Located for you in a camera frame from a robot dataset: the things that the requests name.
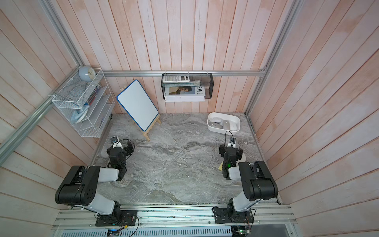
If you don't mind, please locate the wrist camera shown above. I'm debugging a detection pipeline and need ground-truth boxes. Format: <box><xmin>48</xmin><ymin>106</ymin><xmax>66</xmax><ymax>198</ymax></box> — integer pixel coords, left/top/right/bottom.
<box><xmin>227</xmin><ymin>137</ymin><xmax>236</xmax><ymax>148</ymax></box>
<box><xmin>111</xmin><ymin>136</ymin><xmax>119</xmax><ymax>147</ymax></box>

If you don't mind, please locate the white rounded mouse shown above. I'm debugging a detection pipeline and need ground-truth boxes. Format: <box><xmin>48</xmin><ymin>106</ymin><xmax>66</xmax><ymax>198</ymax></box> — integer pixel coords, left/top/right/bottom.
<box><xmin>209</xmin><ymin>117</ymin><xmax>223</xmax><ymax>123</ymax></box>

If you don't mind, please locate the black mesh wall basket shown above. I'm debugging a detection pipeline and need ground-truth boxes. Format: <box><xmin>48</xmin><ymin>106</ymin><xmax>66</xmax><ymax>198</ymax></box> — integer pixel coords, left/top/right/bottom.
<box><xmin>161</xmin><ymin>73</ymin><xmax>214</xmax><ymax>102</ymax></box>

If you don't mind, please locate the light blue iron object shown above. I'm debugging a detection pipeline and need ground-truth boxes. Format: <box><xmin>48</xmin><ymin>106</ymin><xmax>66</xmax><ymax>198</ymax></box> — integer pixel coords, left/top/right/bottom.
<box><xmin>70</xmin><ymin>103</ymin><xmax>90</xmax><ymax>124</ymax></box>

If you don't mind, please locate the white plastic storage box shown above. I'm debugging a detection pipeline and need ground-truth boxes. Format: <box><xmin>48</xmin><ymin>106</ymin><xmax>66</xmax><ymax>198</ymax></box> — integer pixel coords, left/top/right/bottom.
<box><xmin>207</xmin><ymin>112</ymin><xmax>241</xmax><ymax>134</ymax></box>

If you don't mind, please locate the silver mouse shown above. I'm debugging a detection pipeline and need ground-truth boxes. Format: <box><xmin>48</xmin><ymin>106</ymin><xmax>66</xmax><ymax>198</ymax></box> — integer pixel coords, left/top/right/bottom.
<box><xmin>223</xmin><ymin>120</ymin><xmax>231</xmax><ymax>130</ymax></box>

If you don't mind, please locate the white ribbed mouse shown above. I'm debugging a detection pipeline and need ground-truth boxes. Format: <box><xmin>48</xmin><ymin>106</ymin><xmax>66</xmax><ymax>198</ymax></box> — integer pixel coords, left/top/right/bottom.
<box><xmin>209</xmin><ymin>122</ymin><xmax>223</xmax><ymax>129</ymax></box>

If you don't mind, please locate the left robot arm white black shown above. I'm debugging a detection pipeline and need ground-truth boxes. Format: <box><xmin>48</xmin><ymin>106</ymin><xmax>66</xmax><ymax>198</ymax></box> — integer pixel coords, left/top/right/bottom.
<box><xmin>55</xmin><ymin>136</ymin><xmax>137</xmax><ymax>232</ymax></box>

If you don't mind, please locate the wooden easel stand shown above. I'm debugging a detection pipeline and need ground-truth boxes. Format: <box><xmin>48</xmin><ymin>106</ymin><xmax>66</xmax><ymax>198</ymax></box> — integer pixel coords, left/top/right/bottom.
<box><xmin>119</xmin><ymin>85</ymin><xmax>162</xmax><ymax>142</ymax></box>

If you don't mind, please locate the grey book under calculator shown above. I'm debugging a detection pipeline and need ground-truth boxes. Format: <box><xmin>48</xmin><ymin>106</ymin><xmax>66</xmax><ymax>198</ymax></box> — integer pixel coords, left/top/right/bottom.
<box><xmin>161</xmin><ymin>82</ymin><xmax>201</xmax><ymax>87</ymax></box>

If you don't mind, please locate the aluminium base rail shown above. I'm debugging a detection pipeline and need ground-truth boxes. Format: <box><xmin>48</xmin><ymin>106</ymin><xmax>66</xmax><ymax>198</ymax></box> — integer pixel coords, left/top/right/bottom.
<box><xmin>52</xmin><ymin>202</ymin><xmax>297</xmax><ymax>230</ymax></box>

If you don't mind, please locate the white wire mesh shelf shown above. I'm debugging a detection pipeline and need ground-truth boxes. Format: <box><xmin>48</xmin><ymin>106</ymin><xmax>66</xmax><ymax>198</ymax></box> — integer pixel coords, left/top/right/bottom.
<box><xmin>52</xmin><ymin>68</ymin><xmax>115</xmax><ymax>138</ymax></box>

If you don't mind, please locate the white magazine book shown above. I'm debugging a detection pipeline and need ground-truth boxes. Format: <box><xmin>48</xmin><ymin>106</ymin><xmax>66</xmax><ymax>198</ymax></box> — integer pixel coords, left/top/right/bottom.
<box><xmin>164</xmin><ymin>87</ymin><xmax>206</xmax><ymax>102</ymax></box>

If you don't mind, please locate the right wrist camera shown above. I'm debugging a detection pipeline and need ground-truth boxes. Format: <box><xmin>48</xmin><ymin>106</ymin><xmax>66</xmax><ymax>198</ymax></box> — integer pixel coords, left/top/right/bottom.
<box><xmin>227</xmin><ymin>137</ymin><xmax>236</xmax><ymax>148</ymax></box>

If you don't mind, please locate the white flat mouse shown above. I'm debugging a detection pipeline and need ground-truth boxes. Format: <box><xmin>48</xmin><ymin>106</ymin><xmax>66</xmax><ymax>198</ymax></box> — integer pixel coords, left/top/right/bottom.
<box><xmin>230</xmin><ymin>121</ymin><xmax>240</xmax><ymax>131</ymax></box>

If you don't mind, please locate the white calculator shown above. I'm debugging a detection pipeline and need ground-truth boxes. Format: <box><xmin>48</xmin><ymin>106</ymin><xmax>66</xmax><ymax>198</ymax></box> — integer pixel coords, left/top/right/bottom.
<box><xmin>163</xmin><ymin>75</ymin><xmax>190</xmax><ymax>84</ymax></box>

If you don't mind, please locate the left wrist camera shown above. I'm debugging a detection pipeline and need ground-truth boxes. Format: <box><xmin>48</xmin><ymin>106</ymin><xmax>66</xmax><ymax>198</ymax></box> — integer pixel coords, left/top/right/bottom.
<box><xmin>111</xmin><ymin>136</ymin><xmax>119</xmax><ymax>147</ymax></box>

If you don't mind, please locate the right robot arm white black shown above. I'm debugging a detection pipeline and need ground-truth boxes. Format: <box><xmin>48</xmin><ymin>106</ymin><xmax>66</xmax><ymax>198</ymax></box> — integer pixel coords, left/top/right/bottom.
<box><xmin>212</xmin><ymin>144</ymin><xmax>278</xmax><ymax>224</ymax></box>

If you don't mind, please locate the white tape roll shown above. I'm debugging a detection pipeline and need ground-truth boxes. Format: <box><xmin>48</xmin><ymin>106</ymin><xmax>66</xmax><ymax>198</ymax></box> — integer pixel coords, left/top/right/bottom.
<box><xmin>239</xmin><ymin>153</ymin><xmax>246</xmax><ymax>163</ymax></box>

